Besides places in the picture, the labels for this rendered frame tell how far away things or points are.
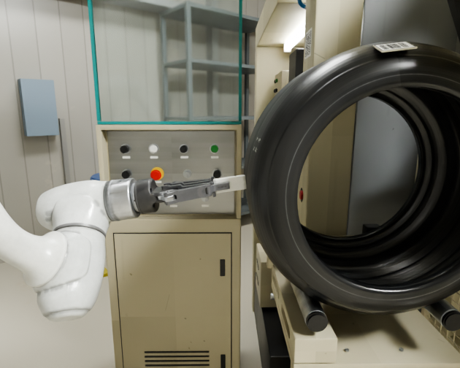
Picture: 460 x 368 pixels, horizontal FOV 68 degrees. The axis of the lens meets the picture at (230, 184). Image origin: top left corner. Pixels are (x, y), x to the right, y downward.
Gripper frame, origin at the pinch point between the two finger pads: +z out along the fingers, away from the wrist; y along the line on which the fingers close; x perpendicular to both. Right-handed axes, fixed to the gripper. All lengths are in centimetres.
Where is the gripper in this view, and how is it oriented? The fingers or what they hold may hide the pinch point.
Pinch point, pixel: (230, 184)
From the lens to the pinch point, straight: 74.3
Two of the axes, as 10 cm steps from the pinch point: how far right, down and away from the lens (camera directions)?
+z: 9.9, -1.4, -0.2
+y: -0.1, -2.1, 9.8
